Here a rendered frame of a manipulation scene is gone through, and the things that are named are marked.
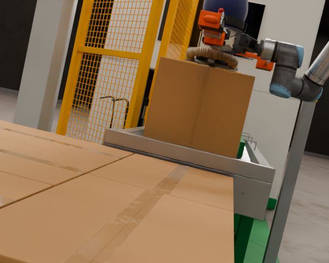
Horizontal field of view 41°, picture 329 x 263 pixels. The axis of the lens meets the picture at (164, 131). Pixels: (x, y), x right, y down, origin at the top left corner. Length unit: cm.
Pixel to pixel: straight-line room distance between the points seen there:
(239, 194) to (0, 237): 125
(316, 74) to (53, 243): 147
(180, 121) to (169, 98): 11
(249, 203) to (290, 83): 51
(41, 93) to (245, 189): 140
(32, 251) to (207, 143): 129
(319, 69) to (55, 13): 152
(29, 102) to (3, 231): 204
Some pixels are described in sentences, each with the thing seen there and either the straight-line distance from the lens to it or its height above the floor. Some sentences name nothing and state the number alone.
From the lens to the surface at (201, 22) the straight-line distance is 154.
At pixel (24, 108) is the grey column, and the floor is 54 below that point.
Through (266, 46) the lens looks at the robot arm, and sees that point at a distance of 187.
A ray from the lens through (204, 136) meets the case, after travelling 183.
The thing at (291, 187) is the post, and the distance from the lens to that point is 236.
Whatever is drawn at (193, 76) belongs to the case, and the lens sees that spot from 184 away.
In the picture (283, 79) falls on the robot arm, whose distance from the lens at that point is 186.
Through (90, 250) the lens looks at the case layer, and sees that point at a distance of 67.
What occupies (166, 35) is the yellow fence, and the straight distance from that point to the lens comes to 307.
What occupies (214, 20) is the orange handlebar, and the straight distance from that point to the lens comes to 152.
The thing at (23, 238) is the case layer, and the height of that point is 54.
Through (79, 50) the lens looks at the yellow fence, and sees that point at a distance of 317.
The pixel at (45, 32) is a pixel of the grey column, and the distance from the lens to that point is 270.
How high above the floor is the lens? 78
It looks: 4 degrees down
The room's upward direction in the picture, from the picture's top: 13 degrees clockwise
